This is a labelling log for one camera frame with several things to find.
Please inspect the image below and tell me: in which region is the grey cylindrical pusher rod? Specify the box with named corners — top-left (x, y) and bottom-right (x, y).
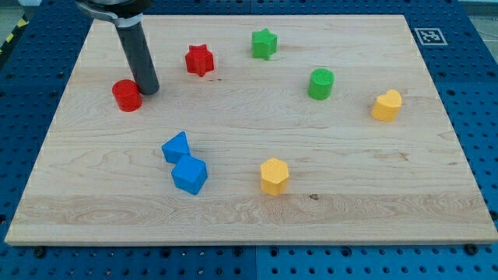
top-left (117, 22), bottom-right (160, 96)

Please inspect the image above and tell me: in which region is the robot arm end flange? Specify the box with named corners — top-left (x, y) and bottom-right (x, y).
top-left (75, 0), bottom-right (153, 28)

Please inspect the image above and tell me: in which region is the yellow heart block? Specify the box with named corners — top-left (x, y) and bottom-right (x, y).
top-left (370, 89), bottom-right (402, 122)

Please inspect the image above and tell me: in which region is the white fiducial marker tag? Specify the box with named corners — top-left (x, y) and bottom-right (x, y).
top-left (414, 27), bottom-right (447, 46)

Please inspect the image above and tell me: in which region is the green cylinder block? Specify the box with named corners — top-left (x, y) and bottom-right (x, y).
top-left (307, 68), bottom-right (335, 100)

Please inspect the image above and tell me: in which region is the blue cube block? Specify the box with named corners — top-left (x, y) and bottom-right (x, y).
top-left (171, 155), bottom-right (208, 195)

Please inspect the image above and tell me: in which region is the red cylinder block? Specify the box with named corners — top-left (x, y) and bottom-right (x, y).
top-left (111, 79), bottom-right (142, 112)

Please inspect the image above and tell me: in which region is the yellow hexagon block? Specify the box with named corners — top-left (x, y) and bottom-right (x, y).
top-left (260, 158), bottom-right (289, 196)

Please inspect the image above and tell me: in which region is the green star block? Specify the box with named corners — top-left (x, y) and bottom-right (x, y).
top-left (251, 29), bottom-right (278, 60)

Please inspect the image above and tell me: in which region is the blue triangle block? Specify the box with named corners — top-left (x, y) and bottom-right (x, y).
top-left (161, 131), bottom-right (190, 163)

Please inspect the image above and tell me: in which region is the wooden board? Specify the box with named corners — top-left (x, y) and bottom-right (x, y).
top-left (5, 15), bottom-right (497, 246)

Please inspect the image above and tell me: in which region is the red star block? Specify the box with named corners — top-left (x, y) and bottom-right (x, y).
top-left (185, 44), bottom-right (215, 77)

